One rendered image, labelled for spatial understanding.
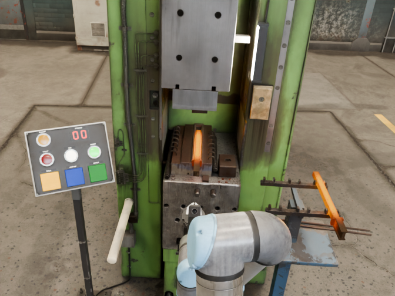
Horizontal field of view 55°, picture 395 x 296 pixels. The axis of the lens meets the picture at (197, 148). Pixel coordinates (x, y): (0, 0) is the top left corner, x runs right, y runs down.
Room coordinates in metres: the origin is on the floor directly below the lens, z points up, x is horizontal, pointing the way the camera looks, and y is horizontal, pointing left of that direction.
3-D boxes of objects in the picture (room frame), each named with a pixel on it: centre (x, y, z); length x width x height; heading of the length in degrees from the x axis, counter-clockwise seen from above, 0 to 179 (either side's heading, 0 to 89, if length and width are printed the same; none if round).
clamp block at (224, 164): (1.63, -0.15, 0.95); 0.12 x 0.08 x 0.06; 0
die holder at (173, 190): (1.79, -0.03, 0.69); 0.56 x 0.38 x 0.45; 0
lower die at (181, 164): (1.78, 0.02, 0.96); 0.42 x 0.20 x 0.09; 0
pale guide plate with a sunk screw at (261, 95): (1.70, -0.29, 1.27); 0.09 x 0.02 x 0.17; 90
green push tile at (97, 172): (1.42, 0.44, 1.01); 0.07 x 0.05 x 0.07; 115
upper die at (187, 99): (1.78, 0.02, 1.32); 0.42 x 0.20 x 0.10; 0
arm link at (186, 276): (0.93, 0.00, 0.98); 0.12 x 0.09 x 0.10; 0
